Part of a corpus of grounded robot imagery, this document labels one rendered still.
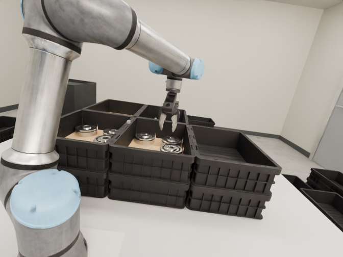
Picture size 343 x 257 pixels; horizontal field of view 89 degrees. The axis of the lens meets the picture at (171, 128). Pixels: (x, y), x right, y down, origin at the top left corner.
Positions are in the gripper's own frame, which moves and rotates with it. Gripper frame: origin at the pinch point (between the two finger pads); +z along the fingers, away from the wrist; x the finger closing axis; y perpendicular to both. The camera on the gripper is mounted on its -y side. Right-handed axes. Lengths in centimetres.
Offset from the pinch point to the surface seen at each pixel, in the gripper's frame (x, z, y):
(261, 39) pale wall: -131, -117, 340
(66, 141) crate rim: 28.8, -1.1, -34.1
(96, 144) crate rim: 18.7, -1.5, -33.0
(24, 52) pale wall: 359, -24, 273
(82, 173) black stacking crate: 23.4, 10.2, -33.5
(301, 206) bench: -66, 21, -11
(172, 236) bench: -11.2, 21.3, -40.5
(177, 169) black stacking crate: -8.9, 4.1, -28.9
